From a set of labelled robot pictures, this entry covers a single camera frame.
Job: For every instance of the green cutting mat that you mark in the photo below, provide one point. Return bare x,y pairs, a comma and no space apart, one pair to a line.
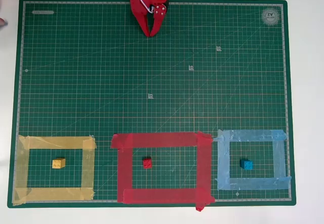
152,69

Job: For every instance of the yellow lego brick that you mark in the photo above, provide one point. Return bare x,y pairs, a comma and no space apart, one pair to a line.
58,163

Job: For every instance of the blue lego brick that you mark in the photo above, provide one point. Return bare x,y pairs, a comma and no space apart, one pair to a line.
246,165

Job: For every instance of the red tape square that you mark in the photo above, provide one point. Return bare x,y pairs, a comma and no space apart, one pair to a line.
164,140

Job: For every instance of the person's right hand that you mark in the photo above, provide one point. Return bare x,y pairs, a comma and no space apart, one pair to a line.
2,22

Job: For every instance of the red lego brick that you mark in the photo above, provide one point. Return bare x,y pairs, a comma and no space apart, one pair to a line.
147,163

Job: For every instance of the blue tape square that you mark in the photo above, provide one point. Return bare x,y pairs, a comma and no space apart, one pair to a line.
253,135

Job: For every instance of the yellow tape square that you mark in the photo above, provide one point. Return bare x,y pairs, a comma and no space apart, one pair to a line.
58,143

